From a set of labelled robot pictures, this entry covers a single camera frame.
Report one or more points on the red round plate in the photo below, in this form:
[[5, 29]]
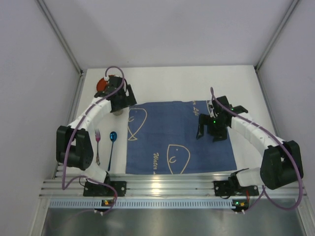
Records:
[[103, 83]]

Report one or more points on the blue metallic spoon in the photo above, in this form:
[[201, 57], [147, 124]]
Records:
[[113, 138]]

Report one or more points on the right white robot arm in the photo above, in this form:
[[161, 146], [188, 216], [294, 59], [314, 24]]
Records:
[[281, 160]]

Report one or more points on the aluminium frame post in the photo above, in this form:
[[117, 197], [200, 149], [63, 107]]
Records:
[[54, 26], [276, 34]]

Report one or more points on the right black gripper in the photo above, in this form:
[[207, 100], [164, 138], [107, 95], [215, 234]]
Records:
[[212, 126]]

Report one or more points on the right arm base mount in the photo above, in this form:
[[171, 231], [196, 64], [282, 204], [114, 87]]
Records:
[[231, 187]]

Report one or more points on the speckled ceramic cup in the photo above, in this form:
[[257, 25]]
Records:
[[118, 113]]

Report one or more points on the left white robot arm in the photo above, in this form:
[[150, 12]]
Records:
[[74, 147]]

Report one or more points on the right aluminium frame post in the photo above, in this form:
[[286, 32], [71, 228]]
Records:
[[276, 34]]

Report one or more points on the left aluminium frame post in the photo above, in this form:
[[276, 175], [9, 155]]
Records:
[[54, 26]]

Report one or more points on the perforated cable duct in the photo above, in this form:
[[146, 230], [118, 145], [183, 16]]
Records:
[[143, 203]]

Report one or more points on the aluminium mounting rail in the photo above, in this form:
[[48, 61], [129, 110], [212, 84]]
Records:
[[160, 186]]

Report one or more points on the blue embroidered cloth placemat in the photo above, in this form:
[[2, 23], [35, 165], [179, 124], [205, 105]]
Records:
[[161, 139]]

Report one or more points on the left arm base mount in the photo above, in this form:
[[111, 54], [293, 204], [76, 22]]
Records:
[[97, 190]]

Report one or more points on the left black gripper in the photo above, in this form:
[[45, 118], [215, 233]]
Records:
[[120, 103]]

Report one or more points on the pink metallic fork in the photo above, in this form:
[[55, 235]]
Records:
[[97, 138]]

